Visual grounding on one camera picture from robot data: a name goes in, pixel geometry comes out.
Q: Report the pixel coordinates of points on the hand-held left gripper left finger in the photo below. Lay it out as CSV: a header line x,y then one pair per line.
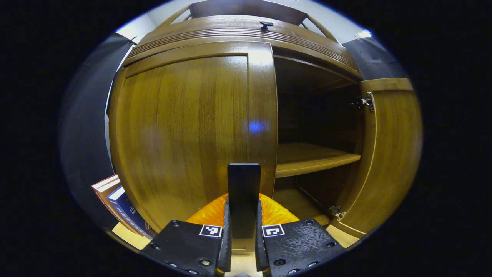
x,y
226,250

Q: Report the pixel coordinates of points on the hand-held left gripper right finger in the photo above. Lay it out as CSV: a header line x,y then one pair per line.
x,y
260,250

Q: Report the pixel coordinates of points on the wooden double-door shoe cabinet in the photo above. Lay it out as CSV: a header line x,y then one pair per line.
x,y
315,157

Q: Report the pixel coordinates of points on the wooden shoe cabinet door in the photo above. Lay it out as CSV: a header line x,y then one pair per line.
x,y
184,134
392,154

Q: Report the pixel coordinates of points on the blue book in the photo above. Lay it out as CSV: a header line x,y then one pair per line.
x,y
128,213

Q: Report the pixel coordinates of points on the red-brown book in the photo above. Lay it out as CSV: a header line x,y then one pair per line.
x,y
103,196

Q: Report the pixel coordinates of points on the ceiling light panel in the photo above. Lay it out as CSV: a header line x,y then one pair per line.
x,y
363,34

